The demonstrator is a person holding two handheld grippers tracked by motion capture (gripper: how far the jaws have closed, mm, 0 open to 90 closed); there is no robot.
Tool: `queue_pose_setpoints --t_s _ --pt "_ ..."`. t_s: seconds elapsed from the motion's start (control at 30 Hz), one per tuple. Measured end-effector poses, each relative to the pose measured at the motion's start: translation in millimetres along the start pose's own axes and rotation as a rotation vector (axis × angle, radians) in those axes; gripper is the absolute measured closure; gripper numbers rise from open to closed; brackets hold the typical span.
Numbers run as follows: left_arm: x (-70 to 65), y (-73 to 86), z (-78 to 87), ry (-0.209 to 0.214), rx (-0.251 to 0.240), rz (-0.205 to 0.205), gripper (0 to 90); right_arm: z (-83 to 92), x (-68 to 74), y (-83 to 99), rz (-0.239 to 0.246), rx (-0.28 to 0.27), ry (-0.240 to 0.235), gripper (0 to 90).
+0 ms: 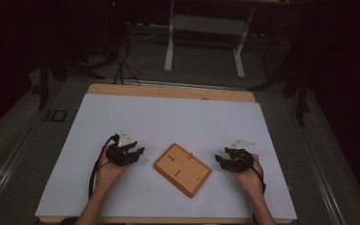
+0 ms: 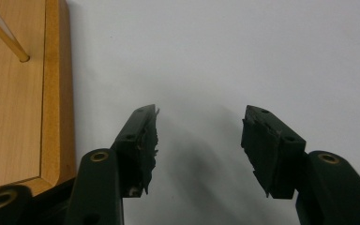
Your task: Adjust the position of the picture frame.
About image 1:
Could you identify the white table mat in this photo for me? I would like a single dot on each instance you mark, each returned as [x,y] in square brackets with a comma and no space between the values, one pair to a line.
[181,122]

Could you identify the white metal stand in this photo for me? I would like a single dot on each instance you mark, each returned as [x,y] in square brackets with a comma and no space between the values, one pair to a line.
[206,25]

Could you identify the black metal stand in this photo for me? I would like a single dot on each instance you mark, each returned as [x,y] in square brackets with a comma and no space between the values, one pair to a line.
[45,81]
[296,90]

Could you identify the person's right hand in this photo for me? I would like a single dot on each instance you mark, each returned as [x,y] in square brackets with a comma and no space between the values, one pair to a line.
[250,179]

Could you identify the small dark screw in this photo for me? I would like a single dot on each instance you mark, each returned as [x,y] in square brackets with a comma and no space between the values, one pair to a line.
[177,172]
[171,157]

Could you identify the person's left hand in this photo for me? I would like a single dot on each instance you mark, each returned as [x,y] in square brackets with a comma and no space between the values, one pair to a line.
[108,173]

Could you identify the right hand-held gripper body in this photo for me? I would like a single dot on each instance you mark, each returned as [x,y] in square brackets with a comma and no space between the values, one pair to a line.
[240,159]

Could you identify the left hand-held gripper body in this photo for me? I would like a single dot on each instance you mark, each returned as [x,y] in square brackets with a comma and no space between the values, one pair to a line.
[118,154]

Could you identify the wooden board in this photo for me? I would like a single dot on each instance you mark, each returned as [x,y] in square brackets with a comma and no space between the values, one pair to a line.
[182,170]

